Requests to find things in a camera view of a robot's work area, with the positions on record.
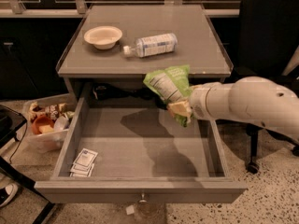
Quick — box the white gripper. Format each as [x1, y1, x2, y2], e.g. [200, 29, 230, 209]
[167, 82, 222, 124]

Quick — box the green rice chip bag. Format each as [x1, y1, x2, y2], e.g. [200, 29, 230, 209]
[143, 64, 193, 128]

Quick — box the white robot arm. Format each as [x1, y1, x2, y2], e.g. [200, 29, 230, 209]
[168, 77, 299, 141]

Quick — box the grey cabinet with counter top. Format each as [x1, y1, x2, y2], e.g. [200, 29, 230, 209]
[57, 5, 233, 96]

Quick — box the open grey top drawer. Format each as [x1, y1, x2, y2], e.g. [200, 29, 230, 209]
[36, 84, 247, 203]

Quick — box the silver drawer knob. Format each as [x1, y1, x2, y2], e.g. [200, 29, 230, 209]
[138, 193, 148, 204]

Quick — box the white tag under drawer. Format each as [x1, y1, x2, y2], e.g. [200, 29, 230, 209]
[126, 205, 135, 215]

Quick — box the clear plastic water bottle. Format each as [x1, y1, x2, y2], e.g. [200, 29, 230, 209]
[123, 33, 178, 58]

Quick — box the white bowl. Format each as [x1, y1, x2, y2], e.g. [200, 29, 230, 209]
[84, 26, 122, 49]

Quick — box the white paper packets stack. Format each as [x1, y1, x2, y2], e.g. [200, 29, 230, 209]
[70, 148, 98, 177]

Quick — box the black office chair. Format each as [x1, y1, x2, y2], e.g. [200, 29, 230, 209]
[230, 0, 299, 174]

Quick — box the clear plastic storage bin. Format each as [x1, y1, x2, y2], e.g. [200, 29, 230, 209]
[22, 94, 76, 153]

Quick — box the orange bowl in bin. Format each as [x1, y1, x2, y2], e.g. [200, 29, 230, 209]
[32, 116, 54, 134]

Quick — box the black table at left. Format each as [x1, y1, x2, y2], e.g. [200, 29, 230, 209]
[0, 105, 57, 224]

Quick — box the black and white shoe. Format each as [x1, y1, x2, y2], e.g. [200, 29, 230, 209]
[0, 183, 19, 207]

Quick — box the black cable bundle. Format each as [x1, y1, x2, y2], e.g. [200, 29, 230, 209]
[92, 83, 157, 102]

